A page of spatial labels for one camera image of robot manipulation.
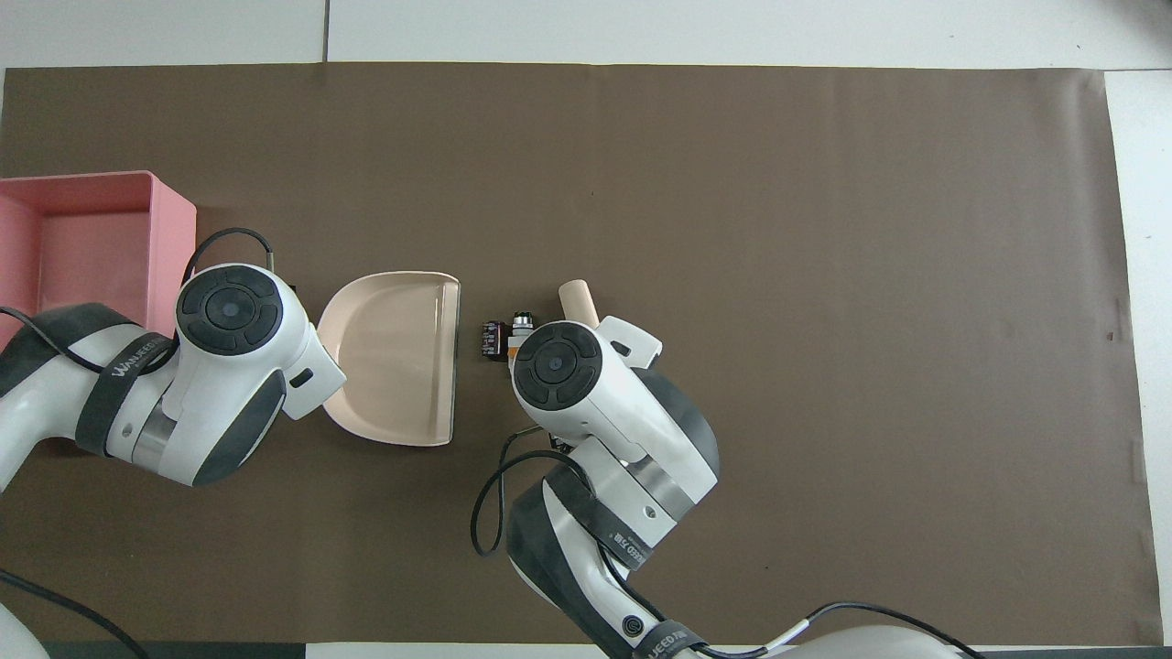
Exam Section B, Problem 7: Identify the pink plastic bin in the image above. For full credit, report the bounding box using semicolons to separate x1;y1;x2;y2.
0;170;199;351

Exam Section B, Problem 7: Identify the beige plastic dustpan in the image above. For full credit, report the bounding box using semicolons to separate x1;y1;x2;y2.
317;271;461;448

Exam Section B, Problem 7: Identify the beige brush handle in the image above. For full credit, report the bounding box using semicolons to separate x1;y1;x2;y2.
559;280;602;330

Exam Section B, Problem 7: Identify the black cable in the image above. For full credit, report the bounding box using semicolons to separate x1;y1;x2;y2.
470;425;598;558
0;227;277;377
0;568;153;659
694;600;988;659

